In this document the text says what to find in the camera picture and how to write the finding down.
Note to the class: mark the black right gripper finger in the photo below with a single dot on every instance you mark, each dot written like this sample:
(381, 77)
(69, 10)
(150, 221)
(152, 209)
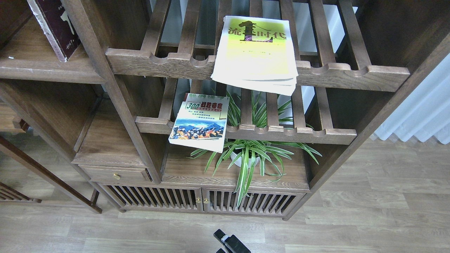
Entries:
(231, 243)

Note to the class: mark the maroon hardcover book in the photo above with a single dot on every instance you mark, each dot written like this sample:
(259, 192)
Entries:
(55, 22)

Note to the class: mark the right slatted cabinet door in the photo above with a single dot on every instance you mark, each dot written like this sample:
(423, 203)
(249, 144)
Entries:
(255, 203)

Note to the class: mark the slatted cabinet door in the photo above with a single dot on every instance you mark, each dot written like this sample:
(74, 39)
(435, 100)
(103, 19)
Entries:
(255, 203)
(161, 197)

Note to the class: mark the white plant pot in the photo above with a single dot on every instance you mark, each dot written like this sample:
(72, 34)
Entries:
(237, 157)

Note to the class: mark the green spider plant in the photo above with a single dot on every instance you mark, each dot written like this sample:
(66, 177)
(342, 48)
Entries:
(248, 151)

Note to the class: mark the left slatted cabinet door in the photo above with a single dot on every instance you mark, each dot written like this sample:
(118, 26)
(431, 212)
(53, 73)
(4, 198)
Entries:
(161, 197)

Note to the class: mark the colorful illustrated paperback book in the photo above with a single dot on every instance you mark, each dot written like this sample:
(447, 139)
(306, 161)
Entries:
(201, 122)

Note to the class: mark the dark wooden bookshelf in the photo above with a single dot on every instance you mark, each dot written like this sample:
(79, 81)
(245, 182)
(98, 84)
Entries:
(111, 103)

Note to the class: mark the wooden drawer with brass knob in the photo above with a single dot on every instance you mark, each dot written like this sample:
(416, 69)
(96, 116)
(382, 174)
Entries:
(116, 174)

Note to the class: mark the yellow green cover book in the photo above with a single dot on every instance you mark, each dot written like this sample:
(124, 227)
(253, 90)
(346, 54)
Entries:
(257, 54)

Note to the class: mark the white pleated curtain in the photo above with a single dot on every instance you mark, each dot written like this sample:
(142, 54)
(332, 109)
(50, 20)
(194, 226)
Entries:
(425, 113)

